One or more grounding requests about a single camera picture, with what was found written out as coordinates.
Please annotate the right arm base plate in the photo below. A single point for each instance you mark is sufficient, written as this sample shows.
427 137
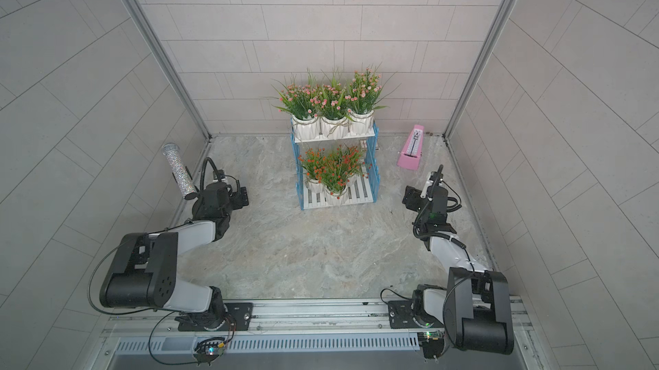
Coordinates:
401 315

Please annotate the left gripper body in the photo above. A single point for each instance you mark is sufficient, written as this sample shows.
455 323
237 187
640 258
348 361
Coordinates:
235 203

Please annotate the pink flower pot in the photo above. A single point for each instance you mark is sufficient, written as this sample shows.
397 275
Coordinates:
363 97
300 101

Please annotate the blue white wooden rack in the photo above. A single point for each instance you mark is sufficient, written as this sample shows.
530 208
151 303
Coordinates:
363 189

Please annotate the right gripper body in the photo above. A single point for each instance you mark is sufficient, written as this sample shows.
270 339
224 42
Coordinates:
419 203

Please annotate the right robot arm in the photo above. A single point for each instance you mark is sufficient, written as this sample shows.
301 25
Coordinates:
474 306

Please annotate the pink metronome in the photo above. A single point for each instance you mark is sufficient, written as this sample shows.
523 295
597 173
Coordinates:
409 157

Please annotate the glitter tube on black stand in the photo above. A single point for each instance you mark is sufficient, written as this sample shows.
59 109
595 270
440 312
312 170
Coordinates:
182 176

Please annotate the red flower pot front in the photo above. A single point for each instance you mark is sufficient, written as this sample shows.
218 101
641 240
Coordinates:
341 165

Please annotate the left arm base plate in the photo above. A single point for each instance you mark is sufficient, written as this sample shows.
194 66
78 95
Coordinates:
237 317

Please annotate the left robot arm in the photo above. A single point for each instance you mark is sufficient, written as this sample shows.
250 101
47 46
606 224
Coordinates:
143 273

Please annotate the pink flower pot corner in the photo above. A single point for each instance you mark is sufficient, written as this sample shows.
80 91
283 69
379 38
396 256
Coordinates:
332 109

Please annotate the red flower pot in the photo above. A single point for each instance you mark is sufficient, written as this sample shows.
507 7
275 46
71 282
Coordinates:
313 164
341 165

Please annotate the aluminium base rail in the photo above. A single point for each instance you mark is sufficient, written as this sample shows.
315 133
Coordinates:
284 326

